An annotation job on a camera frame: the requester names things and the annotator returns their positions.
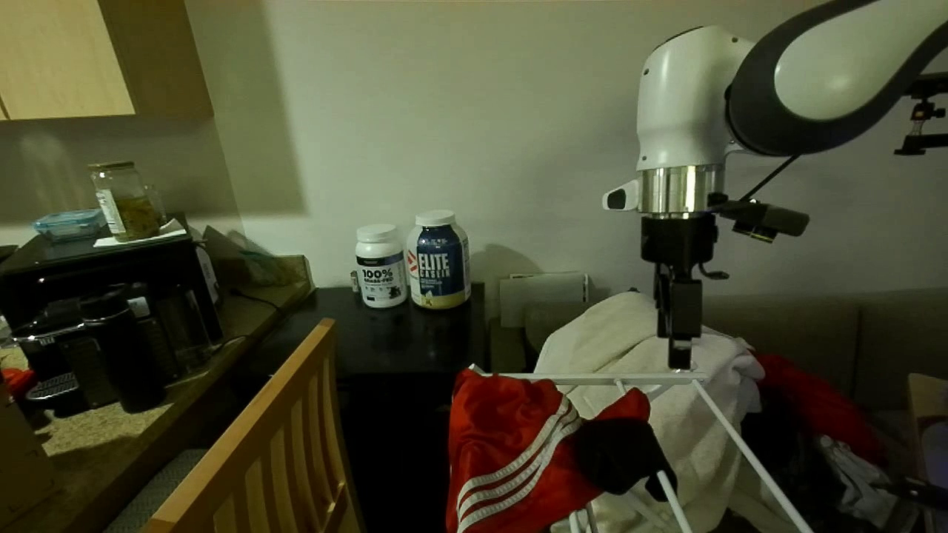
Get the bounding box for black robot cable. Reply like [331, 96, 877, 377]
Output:
[735, 152, 806, 208]

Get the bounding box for black side table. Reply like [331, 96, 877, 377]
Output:
[313, 281, 491, 533]

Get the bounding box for red cloth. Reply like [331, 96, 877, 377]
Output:
[751, 349, 892, 468]

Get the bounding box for black tumbler bottle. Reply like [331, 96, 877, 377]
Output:
[82, 293, 169, 419]

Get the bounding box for red shorts with white stripes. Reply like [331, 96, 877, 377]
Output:
[442, 364, 655, 533]

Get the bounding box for black microwave oven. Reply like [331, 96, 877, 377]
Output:
[0, 232, 225, 349]

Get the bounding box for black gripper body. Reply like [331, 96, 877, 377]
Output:
[636, 210, 722, 287]

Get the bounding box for blue bowl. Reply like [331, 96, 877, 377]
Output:
[33, 208, 105, 245]

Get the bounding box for brown kitchen counter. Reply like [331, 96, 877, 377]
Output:
[0, 253, 319, 533]

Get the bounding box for crumpled white cloth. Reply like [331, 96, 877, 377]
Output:
[813, 432, 902, 528]

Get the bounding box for white supplement jar right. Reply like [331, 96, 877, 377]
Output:
[403, 208, 473, 315]

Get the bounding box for small white supplement jar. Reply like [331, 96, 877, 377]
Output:
[353, 222, 411, 311]

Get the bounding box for brown paper bag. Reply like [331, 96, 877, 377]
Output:
[199, 225, 313, 302]

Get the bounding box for glass jar with label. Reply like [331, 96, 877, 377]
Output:
[85, 160, 169, 243]

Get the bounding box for white wall heater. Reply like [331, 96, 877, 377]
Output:
[495, 274, 597, 331]

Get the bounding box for white wire drying rack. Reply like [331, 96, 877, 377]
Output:
[468, 358, 816, 533]

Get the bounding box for wooden slatted chair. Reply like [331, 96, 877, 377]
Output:
[142, 317, 365, 533]

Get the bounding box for cardboard box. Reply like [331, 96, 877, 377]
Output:
[902, 371, 948, 497]

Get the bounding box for beige wall cabinet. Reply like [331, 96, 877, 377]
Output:
[0, 0, 217, 127]

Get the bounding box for cream white towel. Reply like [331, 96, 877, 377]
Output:
[531, 290, 771, 533]

